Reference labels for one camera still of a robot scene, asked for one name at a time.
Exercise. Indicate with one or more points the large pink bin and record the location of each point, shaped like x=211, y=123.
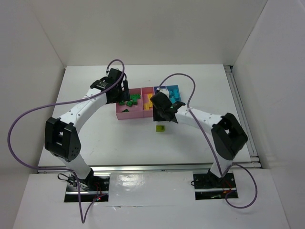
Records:
x=135, y=112

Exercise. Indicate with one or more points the light blue bin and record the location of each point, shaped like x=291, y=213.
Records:
x=172, y=87

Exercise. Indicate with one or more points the aluminium right rail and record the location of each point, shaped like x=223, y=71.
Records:
x=255, y=161

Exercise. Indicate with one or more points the dark green square lego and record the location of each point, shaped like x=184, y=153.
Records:
x=129, y=103

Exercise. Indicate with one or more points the small pink bin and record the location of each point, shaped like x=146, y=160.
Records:
x=145, y=91

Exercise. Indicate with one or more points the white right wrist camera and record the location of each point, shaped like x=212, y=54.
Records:
x=163, y=90

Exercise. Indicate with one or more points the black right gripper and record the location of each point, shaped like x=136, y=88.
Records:
x=158, y=114

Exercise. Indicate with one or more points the yellow long lego plate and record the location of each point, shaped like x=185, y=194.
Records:
x=149, y=96

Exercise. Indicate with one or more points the dark green long lego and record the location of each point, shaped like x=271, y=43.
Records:
x=135, y=96

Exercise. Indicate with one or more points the lime stacked lego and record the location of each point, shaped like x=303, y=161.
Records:
x=160, y=128

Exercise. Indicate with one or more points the yellow short lego brick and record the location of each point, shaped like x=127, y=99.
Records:
x=146, y=107

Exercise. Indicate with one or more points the aluminium rail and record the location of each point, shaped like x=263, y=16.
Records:
x=142, y=168
x=255, y=161

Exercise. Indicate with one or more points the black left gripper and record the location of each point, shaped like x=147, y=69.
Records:
x=125, y=96

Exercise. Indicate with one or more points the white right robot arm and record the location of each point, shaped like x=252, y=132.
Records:
x=222, y=132

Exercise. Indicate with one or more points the small cyan lego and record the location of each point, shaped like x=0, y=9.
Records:
x=176, y=94

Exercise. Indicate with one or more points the dark blue bin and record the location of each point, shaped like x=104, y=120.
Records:
x=158, y=87

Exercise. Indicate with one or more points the aluminium front rail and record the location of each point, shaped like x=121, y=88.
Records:
x=142, y=168

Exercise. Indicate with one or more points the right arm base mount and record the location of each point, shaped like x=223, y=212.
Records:
x=209, y=187

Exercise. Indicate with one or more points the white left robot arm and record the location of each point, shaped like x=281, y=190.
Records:
x=61, y=134

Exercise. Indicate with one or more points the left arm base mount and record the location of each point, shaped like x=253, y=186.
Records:
x=98, y=189

